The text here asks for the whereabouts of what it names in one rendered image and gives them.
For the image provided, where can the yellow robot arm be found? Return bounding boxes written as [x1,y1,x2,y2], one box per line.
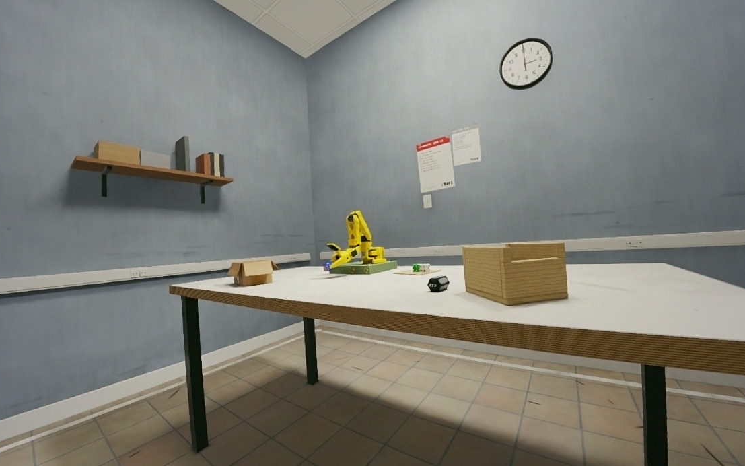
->
[344,211,386,264]

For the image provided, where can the tan flat mat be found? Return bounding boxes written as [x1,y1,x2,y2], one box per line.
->
[393,270,441,275]

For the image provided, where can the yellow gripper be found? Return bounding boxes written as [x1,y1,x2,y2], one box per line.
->
[327,244,351,269]

